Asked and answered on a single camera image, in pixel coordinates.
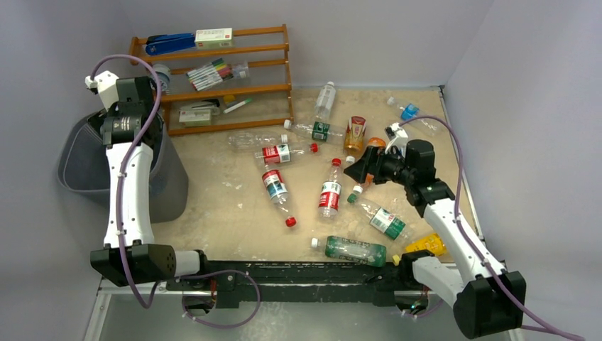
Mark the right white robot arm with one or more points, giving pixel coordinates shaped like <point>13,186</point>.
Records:
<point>477,291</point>

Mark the bottle red label red cap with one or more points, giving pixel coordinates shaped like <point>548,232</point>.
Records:
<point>328,205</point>

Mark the amber tea bottle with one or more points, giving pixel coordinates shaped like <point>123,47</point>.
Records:
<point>354,138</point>

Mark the orange drink bottle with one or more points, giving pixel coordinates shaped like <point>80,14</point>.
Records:
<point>359,188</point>

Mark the pack of coloured markers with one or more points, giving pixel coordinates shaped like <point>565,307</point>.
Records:
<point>209,75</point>

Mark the bottle green cap green label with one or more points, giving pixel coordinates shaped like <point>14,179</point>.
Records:
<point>380,218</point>

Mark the clear unlabelled bottle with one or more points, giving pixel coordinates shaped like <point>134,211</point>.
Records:
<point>244,141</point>

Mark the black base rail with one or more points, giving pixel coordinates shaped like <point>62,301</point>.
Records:
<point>234,282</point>

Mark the clear bottle blue label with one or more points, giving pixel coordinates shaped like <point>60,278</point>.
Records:
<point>407,111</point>

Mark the green tea bottle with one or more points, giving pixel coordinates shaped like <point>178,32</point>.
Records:
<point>358,252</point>

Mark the clear bottle green label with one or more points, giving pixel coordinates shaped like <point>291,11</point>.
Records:
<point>317,131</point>

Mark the white and red box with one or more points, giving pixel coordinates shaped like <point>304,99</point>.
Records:
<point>216,38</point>

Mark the clear bottle white cap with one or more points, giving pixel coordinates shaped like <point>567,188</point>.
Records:
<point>325,101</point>

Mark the green and white marker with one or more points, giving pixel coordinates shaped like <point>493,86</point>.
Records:
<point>237,105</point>

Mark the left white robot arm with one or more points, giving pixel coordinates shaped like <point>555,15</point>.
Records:
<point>148,184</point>

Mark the blue stapler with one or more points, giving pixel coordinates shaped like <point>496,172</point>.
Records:
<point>163,44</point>

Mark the bottle red blue label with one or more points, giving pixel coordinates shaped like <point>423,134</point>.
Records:
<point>279,195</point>

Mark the white stapler on shelf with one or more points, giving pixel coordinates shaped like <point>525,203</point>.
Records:
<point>198,114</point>

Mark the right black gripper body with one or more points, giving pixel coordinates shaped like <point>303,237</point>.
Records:
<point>370,162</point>

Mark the yellow bottle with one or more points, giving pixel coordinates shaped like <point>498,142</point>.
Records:
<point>431,242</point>

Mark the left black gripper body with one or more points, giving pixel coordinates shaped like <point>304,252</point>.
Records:
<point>113,112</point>

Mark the bottle red white label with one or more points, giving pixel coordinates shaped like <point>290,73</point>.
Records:
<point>284,153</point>

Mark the wooden slatted shelf rack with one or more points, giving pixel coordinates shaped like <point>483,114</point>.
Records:
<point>137,49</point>

